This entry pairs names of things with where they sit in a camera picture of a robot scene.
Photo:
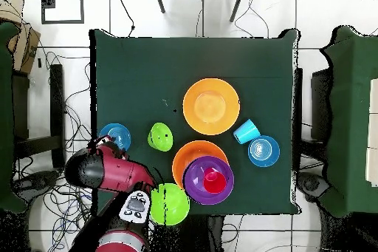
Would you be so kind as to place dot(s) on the blue bowl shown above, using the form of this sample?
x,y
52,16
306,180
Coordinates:
x,y
119,133
263,151

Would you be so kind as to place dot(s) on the small green bowl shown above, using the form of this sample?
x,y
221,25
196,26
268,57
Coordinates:
x,y
161,137

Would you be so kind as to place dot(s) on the large orange bowl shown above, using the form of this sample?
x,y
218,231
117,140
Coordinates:
x,y
186,154
211,106

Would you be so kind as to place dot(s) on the large green bowl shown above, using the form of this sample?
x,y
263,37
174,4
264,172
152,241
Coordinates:
x,y
174,204

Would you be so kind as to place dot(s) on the purple bowl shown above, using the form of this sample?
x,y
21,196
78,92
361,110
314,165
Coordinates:
x,y
195,181

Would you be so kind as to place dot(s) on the red cup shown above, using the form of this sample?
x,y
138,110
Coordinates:
x,y
215,181

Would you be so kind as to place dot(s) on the blue cup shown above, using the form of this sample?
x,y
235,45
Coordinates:
x,y
246,131

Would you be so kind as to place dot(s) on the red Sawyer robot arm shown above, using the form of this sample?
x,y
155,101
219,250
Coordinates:
x,y
118,172

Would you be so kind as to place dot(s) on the white box stack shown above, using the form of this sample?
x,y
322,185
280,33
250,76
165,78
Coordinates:
x,y
373,101

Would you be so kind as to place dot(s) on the dark green table cloth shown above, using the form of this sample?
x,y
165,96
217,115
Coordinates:
x,y
133,65

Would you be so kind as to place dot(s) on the dark green covered table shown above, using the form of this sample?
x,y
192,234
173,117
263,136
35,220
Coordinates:
x,y
351,116
6,116

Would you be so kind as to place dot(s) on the cardboard box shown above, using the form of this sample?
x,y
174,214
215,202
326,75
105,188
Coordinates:
x,y
26,48

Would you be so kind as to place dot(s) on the black tripod leg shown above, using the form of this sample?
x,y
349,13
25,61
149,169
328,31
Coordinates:
x,y
237,5
159,0

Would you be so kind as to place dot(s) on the black metal stand frame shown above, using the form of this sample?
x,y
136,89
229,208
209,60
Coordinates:
x,y
57,101

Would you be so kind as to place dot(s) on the black pedestal foot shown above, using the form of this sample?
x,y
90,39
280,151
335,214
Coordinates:
x,y
38,181
311,184

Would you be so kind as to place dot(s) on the black floor frame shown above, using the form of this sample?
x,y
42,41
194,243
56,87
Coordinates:
x,y
48,0

